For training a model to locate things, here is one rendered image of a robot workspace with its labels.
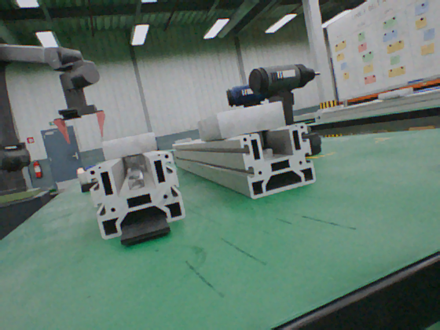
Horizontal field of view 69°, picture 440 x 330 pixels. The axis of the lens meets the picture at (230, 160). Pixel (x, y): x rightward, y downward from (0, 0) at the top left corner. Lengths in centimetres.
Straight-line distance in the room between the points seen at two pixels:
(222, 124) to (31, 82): 1225
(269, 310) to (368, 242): 10
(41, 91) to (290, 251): 1244
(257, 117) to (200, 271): 31
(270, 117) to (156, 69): 1228
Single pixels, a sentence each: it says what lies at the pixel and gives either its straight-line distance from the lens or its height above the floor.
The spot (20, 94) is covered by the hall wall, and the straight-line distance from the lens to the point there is 1265.
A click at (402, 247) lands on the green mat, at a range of 24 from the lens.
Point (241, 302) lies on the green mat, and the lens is 20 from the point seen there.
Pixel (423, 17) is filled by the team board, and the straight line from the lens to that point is 370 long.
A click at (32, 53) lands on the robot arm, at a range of 124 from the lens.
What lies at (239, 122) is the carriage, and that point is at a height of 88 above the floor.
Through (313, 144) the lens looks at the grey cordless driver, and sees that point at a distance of 76.
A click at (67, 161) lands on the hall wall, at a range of 1226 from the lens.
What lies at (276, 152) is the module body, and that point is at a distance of 49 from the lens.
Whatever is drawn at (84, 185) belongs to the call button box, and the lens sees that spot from 105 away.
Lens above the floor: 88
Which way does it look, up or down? 5 degrees down
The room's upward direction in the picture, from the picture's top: 12 degrees counter-clockwise
